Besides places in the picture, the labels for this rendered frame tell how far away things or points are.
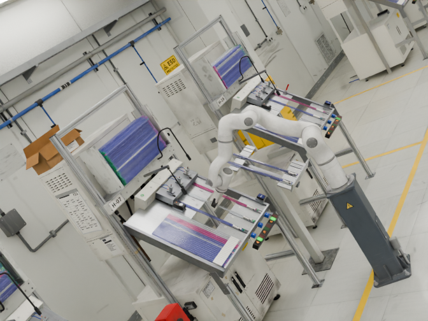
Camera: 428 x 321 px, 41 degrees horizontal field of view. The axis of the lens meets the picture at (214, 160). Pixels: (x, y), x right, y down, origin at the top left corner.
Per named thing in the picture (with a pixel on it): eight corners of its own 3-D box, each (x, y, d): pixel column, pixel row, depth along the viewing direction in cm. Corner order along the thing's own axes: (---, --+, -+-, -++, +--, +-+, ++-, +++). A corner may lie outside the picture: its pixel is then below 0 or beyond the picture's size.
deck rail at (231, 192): (268, 210, 387) (269, 204, 384) (267, 212, 386) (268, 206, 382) (178, 172, 409) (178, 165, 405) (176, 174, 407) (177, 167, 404)
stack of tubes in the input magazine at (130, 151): (167, 145, 394) (146, 113, 388) (126, 185, 357) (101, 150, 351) (156, 150, 403) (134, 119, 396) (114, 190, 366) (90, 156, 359)
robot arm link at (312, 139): (334, 152, 350) (315, 120, 344) (335, 163, 333) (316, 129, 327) (317, 160, 354) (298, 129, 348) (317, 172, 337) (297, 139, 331)
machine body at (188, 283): (286, 290, 421) (242, 225, 406) (246, 363, 370) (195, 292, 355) (222, 301, 463) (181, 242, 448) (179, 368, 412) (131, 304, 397)
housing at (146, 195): (181, 177, 407) (183, 162, 398) (144, 216, 371) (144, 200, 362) (172, 172, 409) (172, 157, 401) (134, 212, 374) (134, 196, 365)
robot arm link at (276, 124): (318, 151, 340) (317, 141, 355) (325, 132, 335) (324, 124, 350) (238, 125, 342) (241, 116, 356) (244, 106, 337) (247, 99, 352)
